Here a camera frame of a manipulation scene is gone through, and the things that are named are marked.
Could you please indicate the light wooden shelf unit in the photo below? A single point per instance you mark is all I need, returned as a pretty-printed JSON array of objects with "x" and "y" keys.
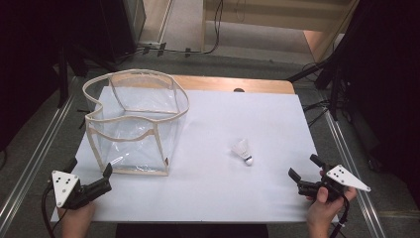
[{"x": 280, "y": 20}]

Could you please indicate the dark curtain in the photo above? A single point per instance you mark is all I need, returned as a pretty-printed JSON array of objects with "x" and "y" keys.
[
  {"x": 26, "y": 66},
  {"x": 386, "y": 82}
]

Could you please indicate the clear bag with beige trim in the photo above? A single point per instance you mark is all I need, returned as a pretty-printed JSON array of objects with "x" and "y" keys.
[{"x": 138, "y": 119}]

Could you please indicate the black metal stand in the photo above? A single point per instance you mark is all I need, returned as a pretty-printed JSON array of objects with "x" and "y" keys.
[{"x": 63, "y": 79}]

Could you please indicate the black tripod stand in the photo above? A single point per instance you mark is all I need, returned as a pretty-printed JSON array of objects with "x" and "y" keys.
[{"x": 332, "y": 79}]

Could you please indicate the person's dark clothing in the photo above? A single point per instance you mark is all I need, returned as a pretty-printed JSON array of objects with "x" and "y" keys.
[{"x": 191, "y": 231}]

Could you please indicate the white table sheet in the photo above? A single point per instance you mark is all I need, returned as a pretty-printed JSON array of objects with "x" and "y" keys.
[{"x": 231, "y": 185}]

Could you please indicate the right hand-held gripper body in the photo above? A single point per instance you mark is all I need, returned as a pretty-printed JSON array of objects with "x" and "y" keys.
[{"x": 346, "y": 178}]

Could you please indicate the metal floor rail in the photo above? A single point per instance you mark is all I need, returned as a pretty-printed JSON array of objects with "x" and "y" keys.
[
  {"x": 353, "y": 172},
  {"x": 36, "y": 162}
]

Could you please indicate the person's right hand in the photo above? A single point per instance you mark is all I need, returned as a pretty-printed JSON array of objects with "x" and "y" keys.
[{"x": 325, "y": 211}]

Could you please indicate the black cabinet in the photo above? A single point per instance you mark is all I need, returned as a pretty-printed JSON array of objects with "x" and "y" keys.
[{"x": 122, "y": 26}]

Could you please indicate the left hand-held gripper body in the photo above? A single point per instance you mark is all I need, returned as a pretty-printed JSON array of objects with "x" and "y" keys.
[{"x": 64, "y": 186}]

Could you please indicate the person's left hand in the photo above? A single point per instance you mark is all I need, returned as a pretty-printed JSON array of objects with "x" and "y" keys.
[{"x": 76, "y": 216}]

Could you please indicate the wooden table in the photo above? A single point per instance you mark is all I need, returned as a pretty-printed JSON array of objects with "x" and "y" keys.
[{"x": 264, "y": 86}]

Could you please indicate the white shuttlecock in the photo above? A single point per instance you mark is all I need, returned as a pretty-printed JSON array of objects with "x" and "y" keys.
[{"x": 243, "y": 151}]

